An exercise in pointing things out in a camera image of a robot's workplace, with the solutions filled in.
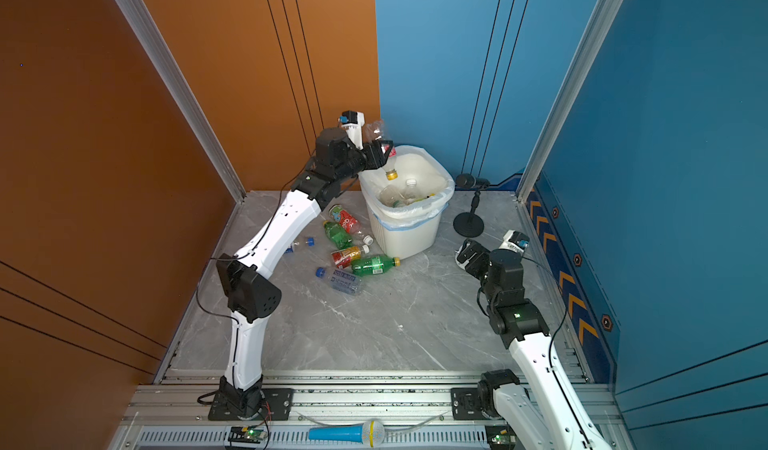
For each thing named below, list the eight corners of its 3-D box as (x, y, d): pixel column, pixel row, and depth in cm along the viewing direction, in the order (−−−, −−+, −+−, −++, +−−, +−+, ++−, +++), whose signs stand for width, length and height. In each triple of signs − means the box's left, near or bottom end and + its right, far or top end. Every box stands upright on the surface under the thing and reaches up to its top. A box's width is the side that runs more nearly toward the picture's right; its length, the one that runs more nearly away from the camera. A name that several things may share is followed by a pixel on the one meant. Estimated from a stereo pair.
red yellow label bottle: (335, 271, 98) (333, 264, 95) (332, 259, 101) (330, 252, 98) (372, 260, 100) (371, 253, 97) (368, 249, 103) (367, 242, 100)
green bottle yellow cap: (352, 279, 97) (351, 271, 94) (354, 260, 102) (353, 252, 98) (400, 278, 97) (400, 271, 93) (400, 260, 102) (400, 252, 98)
